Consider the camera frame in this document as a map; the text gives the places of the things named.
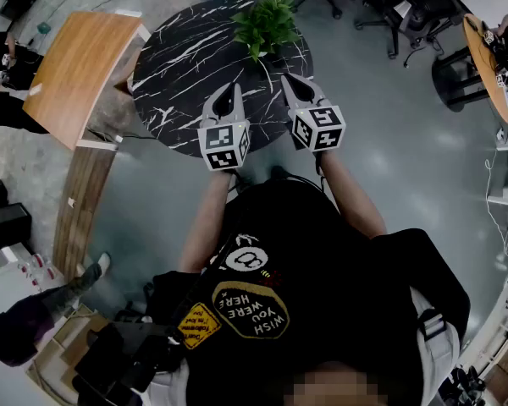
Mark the black bag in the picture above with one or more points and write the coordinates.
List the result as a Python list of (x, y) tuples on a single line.
[(127, 362)]

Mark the green potted plant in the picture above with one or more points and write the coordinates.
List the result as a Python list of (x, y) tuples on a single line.
[(264, 25)]

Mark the round wooden table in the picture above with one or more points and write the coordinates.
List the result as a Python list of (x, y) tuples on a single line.
[(487, 74)]

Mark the white paper slip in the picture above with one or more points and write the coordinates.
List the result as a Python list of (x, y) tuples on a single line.
[(35, 89)]

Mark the person's left forearm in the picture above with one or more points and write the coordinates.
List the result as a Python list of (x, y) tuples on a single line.
[(203, 222)]

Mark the person's right forearm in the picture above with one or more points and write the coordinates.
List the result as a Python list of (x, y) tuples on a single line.
[(355, 201)]

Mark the light wooden desk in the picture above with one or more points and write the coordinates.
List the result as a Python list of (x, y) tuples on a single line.
[(80, 70)]

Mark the dark wooden panel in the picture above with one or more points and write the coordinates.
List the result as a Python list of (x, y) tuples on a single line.
[(82, 201)]

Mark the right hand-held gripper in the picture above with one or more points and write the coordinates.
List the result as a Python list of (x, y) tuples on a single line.
[(319, 127)]

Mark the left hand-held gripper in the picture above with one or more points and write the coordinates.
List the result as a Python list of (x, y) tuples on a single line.
[(222, 142)]

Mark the black box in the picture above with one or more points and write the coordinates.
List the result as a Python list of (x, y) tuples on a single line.
[(4, 226)]

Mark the person's black printed t-shirt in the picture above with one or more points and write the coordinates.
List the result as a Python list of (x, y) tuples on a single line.
[(321, 277)]

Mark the cardboard box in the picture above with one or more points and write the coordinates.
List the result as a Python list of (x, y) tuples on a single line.
[(67, 345)]

